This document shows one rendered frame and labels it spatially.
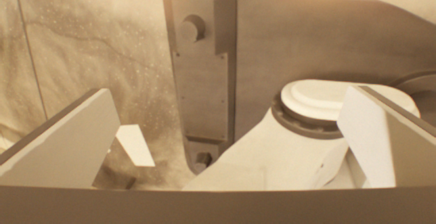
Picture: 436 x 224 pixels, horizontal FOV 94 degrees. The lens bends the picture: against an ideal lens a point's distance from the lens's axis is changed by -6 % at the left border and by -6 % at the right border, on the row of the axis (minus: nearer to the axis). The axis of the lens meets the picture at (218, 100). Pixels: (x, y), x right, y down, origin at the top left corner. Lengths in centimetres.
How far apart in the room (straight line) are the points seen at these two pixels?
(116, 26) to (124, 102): 30
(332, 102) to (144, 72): 61
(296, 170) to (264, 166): 4
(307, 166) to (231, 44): 28
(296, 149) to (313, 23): 25
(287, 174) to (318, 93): 15
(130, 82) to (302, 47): 61
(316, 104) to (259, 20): 20
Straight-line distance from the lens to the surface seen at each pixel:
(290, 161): 31
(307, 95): 37
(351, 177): 51
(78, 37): 91
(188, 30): 40
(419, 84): 56
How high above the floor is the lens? 62
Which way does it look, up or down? 56 degrees down
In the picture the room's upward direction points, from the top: 157 degrees counter-clockwise
